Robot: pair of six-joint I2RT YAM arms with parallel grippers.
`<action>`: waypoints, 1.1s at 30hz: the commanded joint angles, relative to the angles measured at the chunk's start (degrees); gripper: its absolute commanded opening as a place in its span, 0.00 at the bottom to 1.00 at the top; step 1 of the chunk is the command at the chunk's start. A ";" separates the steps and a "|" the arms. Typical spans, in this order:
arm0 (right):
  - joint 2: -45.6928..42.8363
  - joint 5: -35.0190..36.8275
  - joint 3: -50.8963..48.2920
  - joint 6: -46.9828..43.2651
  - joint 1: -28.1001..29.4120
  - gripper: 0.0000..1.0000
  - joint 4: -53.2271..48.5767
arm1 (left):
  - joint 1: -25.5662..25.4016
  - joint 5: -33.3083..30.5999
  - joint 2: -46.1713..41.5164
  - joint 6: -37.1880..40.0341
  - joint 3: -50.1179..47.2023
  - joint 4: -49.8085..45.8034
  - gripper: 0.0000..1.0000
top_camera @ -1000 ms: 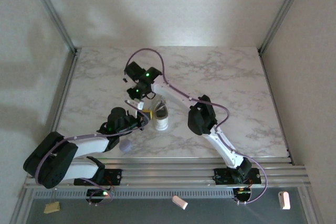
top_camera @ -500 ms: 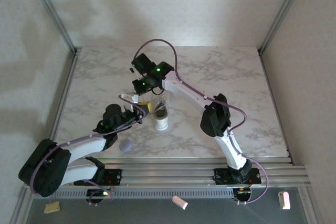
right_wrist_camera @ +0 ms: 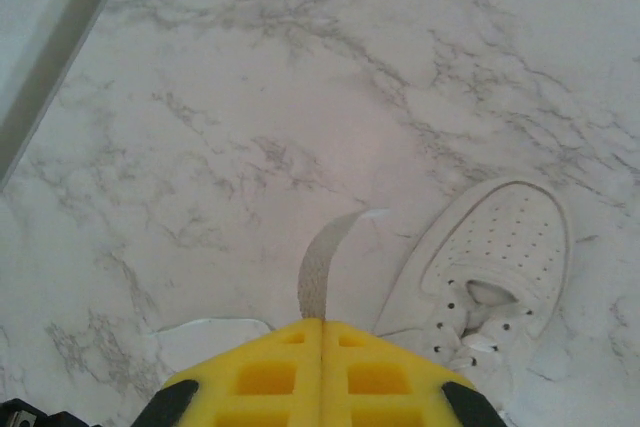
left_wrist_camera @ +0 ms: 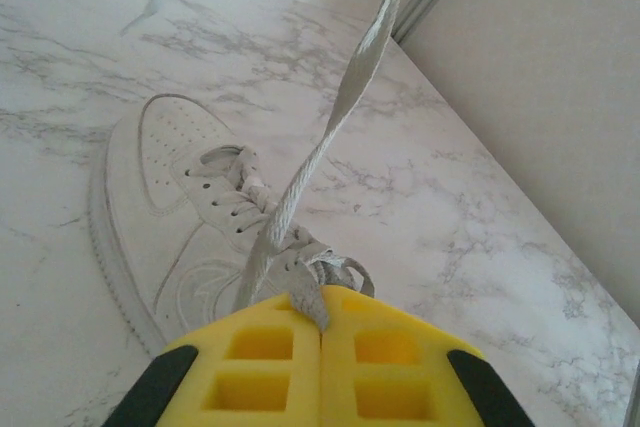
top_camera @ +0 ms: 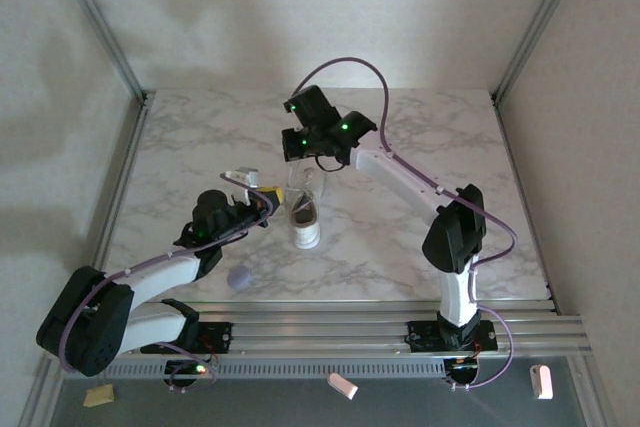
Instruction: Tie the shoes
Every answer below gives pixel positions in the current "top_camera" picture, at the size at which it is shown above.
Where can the white pink oblong block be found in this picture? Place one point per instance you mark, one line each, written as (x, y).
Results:
(343, 386)

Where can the white leather sneaker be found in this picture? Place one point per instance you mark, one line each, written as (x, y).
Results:
(306, 232)

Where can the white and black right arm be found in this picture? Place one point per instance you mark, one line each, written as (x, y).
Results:
(455, 232)

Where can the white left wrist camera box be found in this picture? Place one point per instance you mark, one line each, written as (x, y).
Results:
(242, 175)

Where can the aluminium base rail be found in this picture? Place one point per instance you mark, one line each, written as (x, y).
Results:
(325, 327)

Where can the aluminium frame post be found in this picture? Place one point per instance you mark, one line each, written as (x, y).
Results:
(95, 17)
(540, 12)

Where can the purple round cap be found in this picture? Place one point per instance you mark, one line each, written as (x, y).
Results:
(239, 278)

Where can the white rectangular block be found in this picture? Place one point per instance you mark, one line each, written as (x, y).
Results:
(541, 382)

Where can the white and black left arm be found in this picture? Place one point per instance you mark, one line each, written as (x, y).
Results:
(100, 312)

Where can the yellow sponge piece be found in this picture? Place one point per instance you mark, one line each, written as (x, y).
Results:
(99, 395)

